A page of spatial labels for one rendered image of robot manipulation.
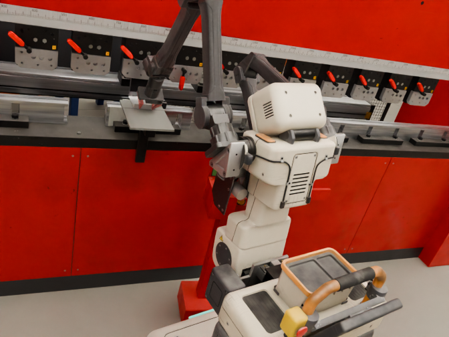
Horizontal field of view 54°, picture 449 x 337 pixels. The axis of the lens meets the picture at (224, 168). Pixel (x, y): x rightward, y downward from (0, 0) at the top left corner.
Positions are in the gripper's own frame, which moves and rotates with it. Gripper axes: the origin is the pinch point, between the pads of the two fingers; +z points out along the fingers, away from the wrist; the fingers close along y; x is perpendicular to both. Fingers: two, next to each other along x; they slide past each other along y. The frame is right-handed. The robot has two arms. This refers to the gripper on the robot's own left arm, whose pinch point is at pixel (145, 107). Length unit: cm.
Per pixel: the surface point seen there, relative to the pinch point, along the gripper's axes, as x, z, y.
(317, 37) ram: -23, -33, -76
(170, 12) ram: -23.6, -31.7, -5.5
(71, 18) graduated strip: -20.2, -24.0, 31.6
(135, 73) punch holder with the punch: -11.2, -8.0, 5.1
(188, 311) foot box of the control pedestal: 72, 64, -27
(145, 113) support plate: 3.4, -0.2, 0.8
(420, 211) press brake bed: 31, 47, -192
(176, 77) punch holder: -11.0, -8.1, -12.8
